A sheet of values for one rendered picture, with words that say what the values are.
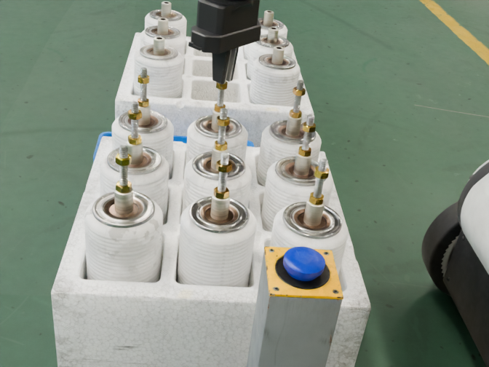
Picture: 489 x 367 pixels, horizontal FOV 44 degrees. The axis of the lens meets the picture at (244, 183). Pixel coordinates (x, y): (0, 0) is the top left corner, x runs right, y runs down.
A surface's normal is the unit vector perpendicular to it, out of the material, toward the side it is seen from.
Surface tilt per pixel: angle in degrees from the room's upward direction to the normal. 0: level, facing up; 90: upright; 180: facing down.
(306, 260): 0
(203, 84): 90
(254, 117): 90
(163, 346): 90
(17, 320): 0
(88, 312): 90
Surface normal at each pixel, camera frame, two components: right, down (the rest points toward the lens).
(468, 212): -0.99, -0.05
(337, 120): 0.10, -0.84
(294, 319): 0.04, 0.54
